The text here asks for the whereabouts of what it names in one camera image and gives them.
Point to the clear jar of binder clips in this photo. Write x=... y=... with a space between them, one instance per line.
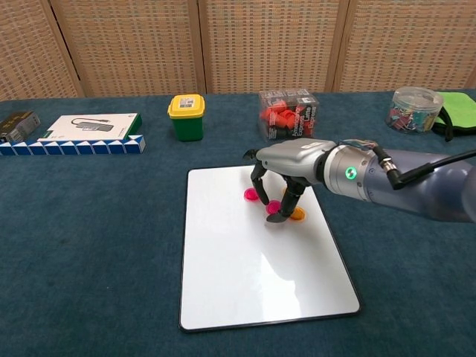
x=413 y=111

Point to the yellow green mini bin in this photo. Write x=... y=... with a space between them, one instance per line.
x=186 y=119

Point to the pink button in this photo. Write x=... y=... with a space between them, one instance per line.
x=248 y=195
x=275 y=205

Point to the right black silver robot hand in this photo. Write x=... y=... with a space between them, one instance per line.
x=294 y=160

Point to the woven folding screen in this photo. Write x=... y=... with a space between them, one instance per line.
x=267 y=44

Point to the white USB hub box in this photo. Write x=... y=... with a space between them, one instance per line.
x=89 y=126

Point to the blue carpet table mat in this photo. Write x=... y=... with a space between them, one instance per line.
x=93 y=241

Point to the green microfiber cloth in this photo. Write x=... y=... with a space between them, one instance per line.
x=461 y=111

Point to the blue white snake puzzle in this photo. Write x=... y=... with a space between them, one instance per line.
x=74 y=148

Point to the small black gold box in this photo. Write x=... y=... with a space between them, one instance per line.
x=18 y=126

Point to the white rectangular board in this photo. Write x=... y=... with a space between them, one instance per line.
x=260 y=267

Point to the clear box red contents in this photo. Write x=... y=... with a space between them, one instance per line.
x=288 y=117

